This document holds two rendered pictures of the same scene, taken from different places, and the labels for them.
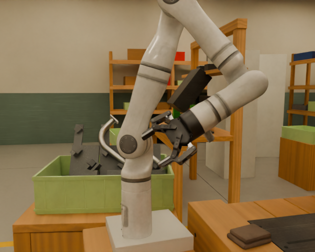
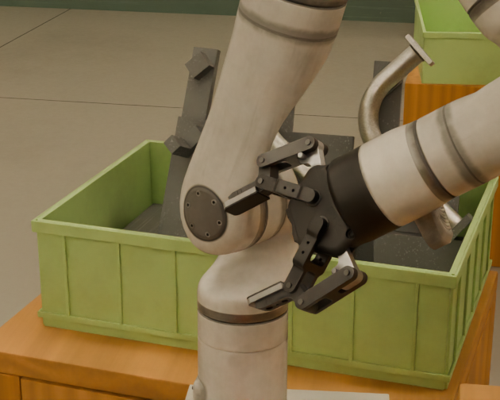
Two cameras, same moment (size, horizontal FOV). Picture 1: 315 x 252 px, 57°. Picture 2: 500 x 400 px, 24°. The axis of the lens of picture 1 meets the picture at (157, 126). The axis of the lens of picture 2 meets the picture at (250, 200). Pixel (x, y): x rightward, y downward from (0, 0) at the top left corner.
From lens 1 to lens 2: 43 cm
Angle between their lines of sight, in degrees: 25
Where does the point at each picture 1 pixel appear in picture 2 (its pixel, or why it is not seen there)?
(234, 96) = (491, 128)
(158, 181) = (402, 290)
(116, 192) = not seen: hidden behind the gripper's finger
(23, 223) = (2, 349)
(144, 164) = (266, 271)
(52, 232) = (75, 386)
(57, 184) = (100, 252)
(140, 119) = (236, 148)
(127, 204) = (205, 379)
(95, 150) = not seen: hidden behind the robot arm
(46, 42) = not seen: outside the picture
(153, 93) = (275, 74)
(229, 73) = not seen: outside the picture
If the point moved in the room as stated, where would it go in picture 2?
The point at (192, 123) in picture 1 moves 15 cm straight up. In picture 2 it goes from (350, 198) to (355, 12)
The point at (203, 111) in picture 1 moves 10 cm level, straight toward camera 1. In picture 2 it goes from (387, 164) to (329, 202)
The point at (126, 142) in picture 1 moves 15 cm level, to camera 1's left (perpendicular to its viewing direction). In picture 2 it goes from (200, 208) to (62, 188)
